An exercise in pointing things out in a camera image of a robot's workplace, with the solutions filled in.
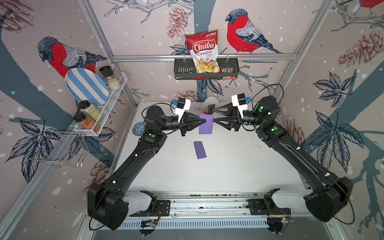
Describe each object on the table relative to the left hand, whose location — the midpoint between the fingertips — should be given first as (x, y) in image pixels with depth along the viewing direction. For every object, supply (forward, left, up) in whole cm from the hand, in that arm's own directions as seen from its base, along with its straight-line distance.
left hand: (206, 120), depth 58 cm
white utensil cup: (+38, -5, -27) cm, 47 cm away
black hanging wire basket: (+47, +12, -8) cm, 49 cm away
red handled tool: (+30, -2, -30) cm, 43 cm away
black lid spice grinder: (+32, +53, -5) cm, 62 cm away
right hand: (+2, -3, 0) cm, 4 cm away
